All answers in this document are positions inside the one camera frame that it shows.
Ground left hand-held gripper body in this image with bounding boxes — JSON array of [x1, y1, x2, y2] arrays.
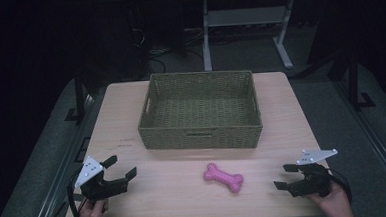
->
[[72, 154, 130, 204]]

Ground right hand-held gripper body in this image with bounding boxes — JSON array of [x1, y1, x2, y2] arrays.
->
[[285, 148, 341, 200]]

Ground pink bone dog toy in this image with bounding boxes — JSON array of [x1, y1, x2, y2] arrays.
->
[[202, 161, 245, 196]]

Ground green woven basket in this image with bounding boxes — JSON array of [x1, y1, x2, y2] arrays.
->
[[134, 68, 265, 155]]

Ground person's left hand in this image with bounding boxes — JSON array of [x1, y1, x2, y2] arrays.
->
[[78, 196, 111, 217]]

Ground person's right hand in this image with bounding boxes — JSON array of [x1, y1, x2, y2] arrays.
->
[[305, 180, 357, 217]]

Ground black metal stand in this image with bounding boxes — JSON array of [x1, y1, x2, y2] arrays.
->
[[62, 69, 97, 125], [326, 47, 376, 113]]

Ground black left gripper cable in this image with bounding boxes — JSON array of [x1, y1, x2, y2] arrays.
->
[[65, 167, 89, 217]]

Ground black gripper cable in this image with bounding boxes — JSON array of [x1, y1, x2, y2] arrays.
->
[[65, 167, 89, 217], [325, 167, 354, 206]]

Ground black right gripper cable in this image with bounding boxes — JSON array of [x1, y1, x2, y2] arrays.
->
[[325, 167, 354, 206]]

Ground tangle of floor cables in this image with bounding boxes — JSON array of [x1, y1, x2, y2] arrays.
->
[[130, 23, 207, 76]]

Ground grey metal desk frame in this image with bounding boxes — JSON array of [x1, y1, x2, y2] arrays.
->
[[199, 0, 301, 74]]

